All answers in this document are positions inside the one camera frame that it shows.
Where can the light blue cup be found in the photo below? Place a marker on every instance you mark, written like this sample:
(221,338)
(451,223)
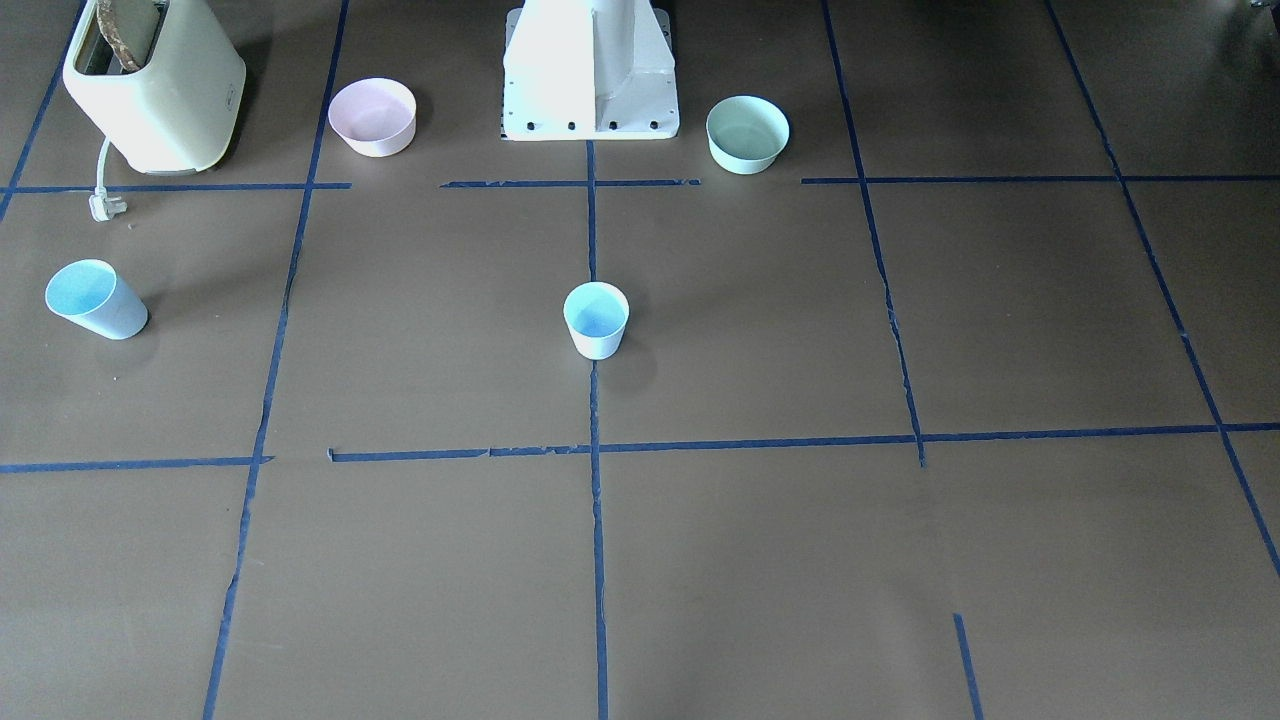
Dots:
(596,315)
(91,294)

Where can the green bowl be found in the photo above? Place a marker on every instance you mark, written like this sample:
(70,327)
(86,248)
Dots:
(745,134)

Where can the pink bowl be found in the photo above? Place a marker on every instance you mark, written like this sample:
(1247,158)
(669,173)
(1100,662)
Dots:
(377,116)

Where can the cream toaster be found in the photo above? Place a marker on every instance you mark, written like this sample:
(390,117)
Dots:
(175,116)

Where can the white power plug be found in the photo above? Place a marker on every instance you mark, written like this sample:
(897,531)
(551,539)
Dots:
(104,208)

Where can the bread slice in toaster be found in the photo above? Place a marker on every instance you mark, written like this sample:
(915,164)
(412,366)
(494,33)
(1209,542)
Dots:
(130,28)

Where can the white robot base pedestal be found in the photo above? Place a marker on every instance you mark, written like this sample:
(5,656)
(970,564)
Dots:
(589,71)

